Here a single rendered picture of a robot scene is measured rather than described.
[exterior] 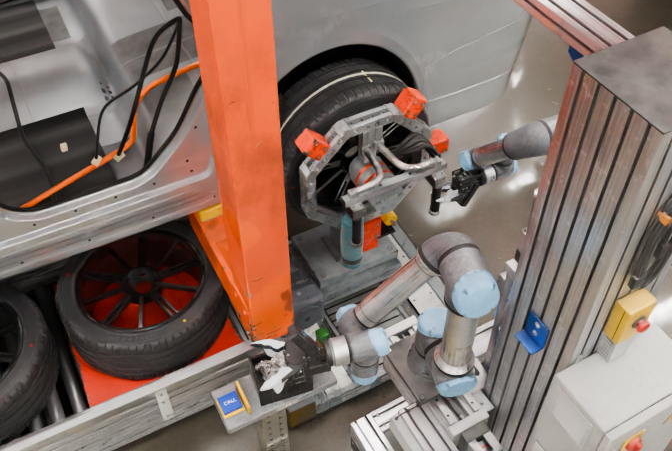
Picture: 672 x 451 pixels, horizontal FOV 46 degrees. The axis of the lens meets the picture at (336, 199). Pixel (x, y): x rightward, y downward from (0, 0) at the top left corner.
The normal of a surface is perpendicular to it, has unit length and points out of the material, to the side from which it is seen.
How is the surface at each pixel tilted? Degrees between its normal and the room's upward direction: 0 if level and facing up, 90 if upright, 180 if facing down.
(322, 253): 0
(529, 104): 0
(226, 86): 90
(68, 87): 50
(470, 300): 82
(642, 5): 0
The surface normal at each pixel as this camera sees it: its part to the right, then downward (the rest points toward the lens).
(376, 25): 0.47, 0.65
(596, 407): 0.00, -0.68
